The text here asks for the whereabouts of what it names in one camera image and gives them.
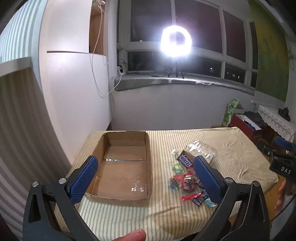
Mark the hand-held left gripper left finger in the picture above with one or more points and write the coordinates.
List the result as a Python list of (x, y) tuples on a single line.
[(84, 180)]

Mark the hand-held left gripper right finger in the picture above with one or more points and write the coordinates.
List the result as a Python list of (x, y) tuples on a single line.
[(205, 178)]

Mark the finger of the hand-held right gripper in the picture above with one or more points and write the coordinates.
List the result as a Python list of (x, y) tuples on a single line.
[(281, 141), (266, 148)]

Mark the clear cookie packet red ends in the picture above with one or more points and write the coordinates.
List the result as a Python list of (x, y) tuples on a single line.
[(188, 183), (188, 197)]

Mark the dark blue chocolate bar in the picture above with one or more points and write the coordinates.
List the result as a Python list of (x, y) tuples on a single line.
[(198, 199)]

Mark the brown chocolate bar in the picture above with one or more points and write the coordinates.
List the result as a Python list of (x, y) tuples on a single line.
[(185, 161)]

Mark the red candy packet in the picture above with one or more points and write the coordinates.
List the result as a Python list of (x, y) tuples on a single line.
[(178, 178)]

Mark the clear cracker packet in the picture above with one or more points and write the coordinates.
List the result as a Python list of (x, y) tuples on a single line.
[(201, 149)]

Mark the cardboard box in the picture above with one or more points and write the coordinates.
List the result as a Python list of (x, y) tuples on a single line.
[(120, 166)]

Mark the person's right hand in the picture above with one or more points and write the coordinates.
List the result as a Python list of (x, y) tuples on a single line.
[(281, 194)]

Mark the person's left hand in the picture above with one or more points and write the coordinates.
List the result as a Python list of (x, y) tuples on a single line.
[(134, 236)]

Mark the white lace cloth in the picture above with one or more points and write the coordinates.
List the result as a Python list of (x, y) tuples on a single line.
[(275, 120)]

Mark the striped tablecloth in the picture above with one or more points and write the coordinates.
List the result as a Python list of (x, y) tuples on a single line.
[(242, 157)]

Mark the dark figurine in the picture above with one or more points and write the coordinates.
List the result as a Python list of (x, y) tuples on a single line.
[(285, 114)]

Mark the green wrapped candy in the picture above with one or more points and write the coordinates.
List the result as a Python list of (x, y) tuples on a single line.
[(178, 168)]

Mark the red storage box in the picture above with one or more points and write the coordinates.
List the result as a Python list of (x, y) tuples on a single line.
[(240, 126)]

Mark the small white green candy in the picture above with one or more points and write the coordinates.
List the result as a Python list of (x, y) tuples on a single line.
[(175, 152)]

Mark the green printed bag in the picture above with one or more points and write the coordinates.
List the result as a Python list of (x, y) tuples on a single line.
[(229, 113)]

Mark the white cabinet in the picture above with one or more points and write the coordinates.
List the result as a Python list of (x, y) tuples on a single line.
[(74, 92)]

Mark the black tripod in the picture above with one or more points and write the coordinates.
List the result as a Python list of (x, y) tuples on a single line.
[(177, 67)]

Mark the white power strip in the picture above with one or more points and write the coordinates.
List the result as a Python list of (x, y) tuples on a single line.
[(120, 68)]

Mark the white framed window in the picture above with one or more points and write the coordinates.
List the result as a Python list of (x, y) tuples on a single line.
[(222, 34)]

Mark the green yellow wall poster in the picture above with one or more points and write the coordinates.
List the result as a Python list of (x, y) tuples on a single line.
[(270, 58)]

